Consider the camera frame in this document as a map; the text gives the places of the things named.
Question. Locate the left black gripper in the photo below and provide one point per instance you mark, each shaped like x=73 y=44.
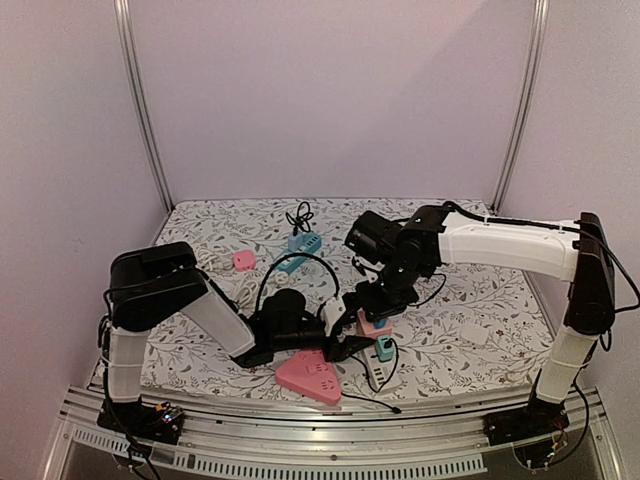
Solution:
x=343 y=351

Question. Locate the right aluminium frame post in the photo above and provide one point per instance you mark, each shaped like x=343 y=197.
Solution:
x=525 y=101

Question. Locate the aluminium front rail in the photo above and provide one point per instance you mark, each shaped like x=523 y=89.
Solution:
x=234 y=438

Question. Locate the white power strip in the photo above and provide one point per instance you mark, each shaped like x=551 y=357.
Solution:
x=382 y=376

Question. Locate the light blue charger plug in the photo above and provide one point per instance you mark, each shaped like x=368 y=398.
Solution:
x=295 y=241

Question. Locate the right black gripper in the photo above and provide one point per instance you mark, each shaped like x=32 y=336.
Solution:
x=379 y=306

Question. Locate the pink flat plug adapter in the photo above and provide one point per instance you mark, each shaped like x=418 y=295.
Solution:
x=244 y=261

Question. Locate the left aluminium frame post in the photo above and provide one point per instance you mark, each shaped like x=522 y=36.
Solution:
x=133 y=72

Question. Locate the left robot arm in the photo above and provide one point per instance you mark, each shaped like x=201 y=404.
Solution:
x=152 y=287

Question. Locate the aluminium frame post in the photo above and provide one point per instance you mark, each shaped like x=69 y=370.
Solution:
x=133 y=72
x=525 y=101

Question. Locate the white square adapter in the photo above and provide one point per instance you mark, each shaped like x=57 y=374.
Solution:
x=474 y=333

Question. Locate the floral table mat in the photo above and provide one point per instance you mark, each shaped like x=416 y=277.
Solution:
x=433 y=359

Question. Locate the pink cube socket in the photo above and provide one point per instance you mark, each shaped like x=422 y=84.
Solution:
x=364 y=327

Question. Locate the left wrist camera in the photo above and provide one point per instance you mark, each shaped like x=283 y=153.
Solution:
x=338 y=312

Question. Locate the teal small adapter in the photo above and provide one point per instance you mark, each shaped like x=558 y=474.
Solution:
x=386 y=349

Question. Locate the pink power strip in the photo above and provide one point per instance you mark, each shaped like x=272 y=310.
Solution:
x=308 y=373

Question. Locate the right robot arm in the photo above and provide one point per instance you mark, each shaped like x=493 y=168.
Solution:
x=574 y=251

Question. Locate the teal power strip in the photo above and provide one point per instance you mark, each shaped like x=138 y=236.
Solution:
x=293 y=260

